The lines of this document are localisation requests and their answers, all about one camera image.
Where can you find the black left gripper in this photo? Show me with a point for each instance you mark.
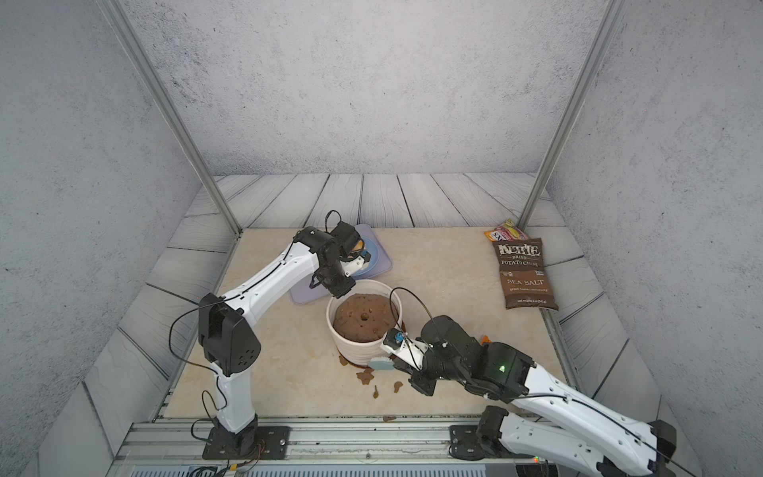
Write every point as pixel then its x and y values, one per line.
pixel 339 291

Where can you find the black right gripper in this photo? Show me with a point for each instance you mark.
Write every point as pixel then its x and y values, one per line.
pixel 420 383

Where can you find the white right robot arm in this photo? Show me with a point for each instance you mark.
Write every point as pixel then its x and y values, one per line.
pixel 531 412

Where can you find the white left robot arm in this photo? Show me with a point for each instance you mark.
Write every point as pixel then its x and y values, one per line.
pixel 228 322

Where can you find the brown soil in pot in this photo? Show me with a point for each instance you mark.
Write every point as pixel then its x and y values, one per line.
pixel 364 318

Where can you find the lavender plastic tray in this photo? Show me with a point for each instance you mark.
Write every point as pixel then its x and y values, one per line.
pixel 301 294

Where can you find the blue plate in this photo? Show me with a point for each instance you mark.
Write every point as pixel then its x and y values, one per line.
pixel 371 247

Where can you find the brown Kettle chips bag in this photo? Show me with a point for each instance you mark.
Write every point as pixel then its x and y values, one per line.
pixel 523 276

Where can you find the orange pink snack packet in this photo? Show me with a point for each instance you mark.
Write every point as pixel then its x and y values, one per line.
pixel 506 232

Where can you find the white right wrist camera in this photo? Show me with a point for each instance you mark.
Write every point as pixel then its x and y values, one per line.
pixel 398 343

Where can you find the right aluminium frame post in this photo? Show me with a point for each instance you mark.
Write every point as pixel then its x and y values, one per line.
pixel 606 31

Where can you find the aluminium frame post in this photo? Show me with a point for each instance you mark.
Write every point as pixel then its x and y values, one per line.
pixel 606 31
pixel 130 43

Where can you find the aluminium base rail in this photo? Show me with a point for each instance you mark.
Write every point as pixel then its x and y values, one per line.
pixel 322 445

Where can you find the left aluminium frame post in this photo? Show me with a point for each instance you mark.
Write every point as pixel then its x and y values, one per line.
pixel 130 43

